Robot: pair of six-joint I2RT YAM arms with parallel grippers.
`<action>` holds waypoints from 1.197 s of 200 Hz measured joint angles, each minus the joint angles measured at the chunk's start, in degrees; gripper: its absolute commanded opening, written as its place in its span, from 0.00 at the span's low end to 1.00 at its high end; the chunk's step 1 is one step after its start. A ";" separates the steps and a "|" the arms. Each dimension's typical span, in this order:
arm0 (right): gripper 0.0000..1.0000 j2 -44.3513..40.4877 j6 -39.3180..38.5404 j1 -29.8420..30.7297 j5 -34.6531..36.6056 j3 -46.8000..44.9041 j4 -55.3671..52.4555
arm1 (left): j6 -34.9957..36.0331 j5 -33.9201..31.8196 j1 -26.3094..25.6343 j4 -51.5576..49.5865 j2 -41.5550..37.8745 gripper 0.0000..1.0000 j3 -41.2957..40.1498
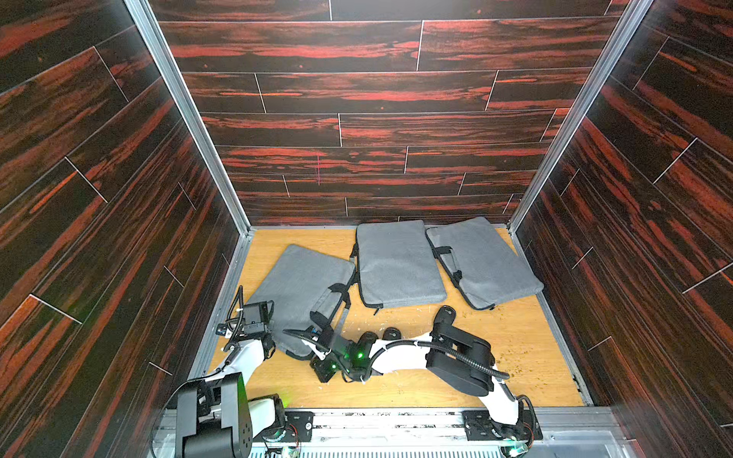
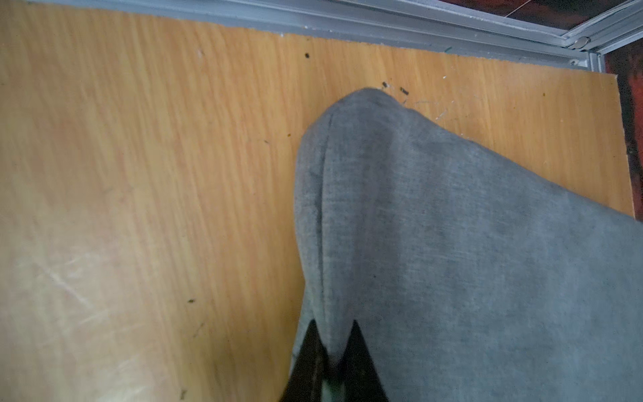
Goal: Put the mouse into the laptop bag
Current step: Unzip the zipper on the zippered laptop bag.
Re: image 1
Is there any black computer mouse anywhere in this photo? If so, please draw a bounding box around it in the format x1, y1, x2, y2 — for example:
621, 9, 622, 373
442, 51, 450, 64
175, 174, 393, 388
382, 326, 402, 341
359, 331, 378, 345

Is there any grey laptop bag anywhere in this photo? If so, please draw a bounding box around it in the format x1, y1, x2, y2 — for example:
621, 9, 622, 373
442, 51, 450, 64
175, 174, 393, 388
248, 244, 356, 361
426, 217, 544, 310
351, 221, 447, 311

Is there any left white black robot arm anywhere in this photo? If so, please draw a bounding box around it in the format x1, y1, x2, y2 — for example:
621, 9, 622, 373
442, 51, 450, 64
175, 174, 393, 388
173, 301, 286, 457

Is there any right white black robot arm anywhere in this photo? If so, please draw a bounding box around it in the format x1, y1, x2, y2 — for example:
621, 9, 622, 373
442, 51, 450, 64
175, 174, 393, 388
287, 305, 541, 448

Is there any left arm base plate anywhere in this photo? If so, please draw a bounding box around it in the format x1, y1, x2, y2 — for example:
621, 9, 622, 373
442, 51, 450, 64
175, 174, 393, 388
254, 410, 315, 444

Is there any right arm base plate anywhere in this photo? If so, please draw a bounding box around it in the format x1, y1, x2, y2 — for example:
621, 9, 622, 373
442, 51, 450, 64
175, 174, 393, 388
461, 408, 543, 442

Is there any aluminium front rail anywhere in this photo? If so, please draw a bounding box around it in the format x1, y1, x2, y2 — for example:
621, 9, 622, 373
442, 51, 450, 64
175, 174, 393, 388
147, 407, 637, 458

